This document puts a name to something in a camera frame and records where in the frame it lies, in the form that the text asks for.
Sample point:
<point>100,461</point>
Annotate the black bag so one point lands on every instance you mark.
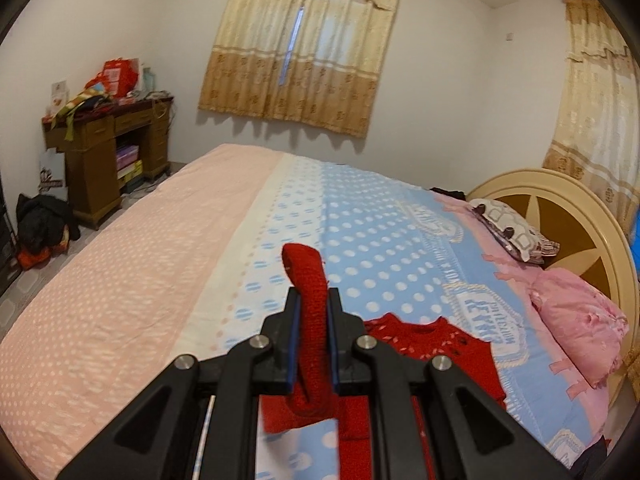
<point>42,220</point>

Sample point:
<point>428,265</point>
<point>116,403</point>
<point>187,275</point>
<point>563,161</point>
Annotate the orange cloth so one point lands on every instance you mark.
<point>32,259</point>

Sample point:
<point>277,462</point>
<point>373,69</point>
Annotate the red knitted sweater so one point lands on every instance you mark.
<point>306,280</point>

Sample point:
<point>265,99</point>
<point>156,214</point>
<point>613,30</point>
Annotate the yellow box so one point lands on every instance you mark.
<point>130,170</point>

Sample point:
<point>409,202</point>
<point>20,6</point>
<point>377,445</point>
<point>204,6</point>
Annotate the dark cloth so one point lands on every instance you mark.
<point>590,460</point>

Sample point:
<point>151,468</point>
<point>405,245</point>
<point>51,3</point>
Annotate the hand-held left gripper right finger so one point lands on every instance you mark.
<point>334,345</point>

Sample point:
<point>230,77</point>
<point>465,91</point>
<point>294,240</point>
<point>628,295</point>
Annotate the red gift bag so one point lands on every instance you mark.
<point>120,76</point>

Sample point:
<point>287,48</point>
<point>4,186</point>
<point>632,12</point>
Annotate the brown wooden desk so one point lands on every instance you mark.
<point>95,160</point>

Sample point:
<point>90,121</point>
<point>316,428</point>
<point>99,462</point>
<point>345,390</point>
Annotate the patterned pillow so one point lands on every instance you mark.
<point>515,227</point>

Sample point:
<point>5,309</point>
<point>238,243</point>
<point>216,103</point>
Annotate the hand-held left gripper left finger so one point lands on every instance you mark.
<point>294,340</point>

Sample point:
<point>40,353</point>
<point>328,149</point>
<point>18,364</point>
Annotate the dark furniture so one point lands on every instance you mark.
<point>7,255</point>

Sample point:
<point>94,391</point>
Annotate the bed with dotted sheet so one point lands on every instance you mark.
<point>165,240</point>

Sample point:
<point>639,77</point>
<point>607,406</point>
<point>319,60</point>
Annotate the pale plastic jar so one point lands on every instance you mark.
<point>149,79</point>

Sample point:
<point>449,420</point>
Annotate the cream wooden headboard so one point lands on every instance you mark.
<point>555,191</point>

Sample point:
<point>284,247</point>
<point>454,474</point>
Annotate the white paper bag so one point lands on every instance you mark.
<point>52,172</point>

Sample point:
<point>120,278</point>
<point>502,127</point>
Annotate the colourful striped cloth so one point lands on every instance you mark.
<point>80,102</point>

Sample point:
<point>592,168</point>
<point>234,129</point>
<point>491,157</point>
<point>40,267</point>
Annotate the white card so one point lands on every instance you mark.
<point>58,95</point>

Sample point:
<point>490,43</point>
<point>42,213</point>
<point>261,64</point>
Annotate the beige window curtain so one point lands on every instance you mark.
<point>300,50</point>
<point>595,125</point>

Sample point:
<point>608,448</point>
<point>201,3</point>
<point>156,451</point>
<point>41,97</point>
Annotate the pink pillow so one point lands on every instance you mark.
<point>580,320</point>

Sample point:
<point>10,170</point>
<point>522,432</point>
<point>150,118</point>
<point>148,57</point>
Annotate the purple box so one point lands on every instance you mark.
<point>127,156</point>

